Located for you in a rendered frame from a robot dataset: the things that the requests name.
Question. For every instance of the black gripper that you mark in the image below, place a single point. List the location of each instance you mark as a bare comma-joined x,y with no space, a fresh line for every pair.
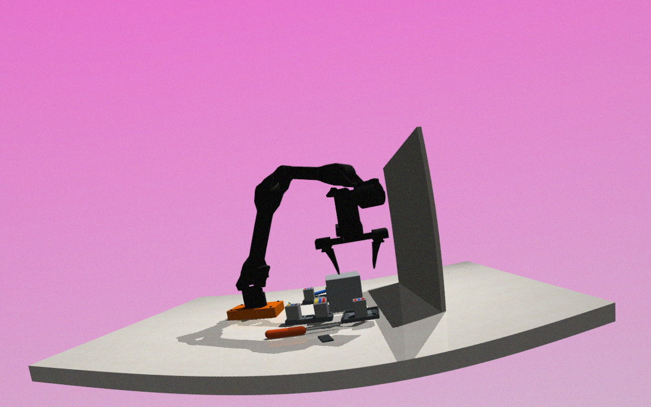
349,224

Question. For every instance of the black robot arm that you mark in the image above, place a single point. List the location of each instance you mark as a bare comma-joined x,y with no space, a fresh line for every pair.
268,196

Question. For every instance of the grey flat panel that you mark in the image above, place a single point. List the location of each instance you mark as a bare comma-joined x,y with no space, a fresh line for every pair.
414,221

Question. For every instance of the orange-handled screwdriver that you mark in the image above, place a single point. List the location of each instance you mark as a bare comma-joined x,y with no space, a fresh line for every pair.
300,330

